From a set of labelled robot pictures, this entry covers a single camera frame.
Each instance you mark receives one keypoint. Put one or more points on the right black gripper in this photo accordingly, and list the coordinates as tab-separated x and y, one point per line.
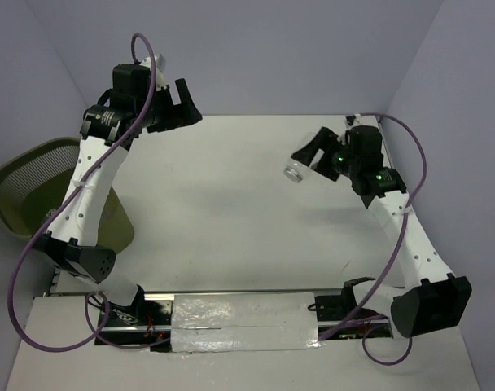
326	139

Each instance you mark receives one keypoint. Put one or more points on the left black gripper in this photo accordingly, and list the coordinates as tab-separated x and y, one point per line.
189	114

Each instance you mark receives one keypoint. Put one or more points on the clear bottle without cap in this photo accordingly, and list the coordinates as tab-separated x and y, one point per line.
296	172

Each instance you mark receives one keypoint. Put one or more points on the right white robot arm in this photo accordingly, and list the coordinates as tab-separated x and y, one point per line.
433	298

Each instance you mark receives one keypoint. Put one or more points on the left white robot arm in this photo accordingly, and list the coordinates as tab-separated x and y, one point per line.
71	238

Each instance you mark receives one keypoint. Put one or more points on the olive green mesh bin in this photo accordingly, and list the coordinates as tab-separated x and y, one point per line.
36	181

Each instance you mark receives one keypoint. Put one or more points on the silver taped panel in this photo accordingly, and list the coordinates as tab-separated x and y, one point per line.
243	322

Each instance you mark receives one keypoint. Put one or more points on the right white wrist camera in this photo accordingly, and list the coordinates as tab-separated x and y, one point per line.
353	120

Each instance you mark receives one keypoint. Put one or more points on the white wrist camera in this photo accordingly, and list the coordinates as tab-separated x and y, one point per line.
159	61
353	120

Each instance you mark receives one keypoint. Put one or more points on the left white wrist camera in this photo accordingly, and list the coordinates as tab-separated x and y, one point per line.
159	61

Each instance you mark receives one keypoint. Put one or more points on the black mounting rail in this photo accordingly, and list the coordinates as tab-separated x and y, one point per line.
153	330

